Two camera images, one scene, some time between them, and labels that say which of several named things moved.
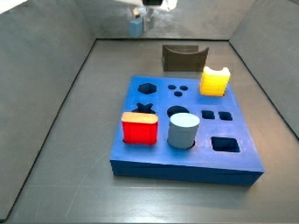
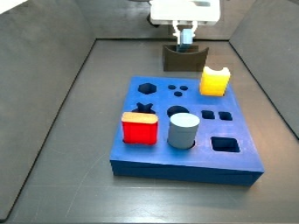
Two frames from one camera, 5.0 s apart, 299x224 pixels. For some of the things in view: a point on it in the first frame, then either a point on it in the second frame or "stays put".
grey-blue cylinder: (182, 130) stays put
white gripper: (167, 4) -> (174, 11)
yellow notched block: (214, 81) stays put
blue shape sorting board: (222, 159) stays put
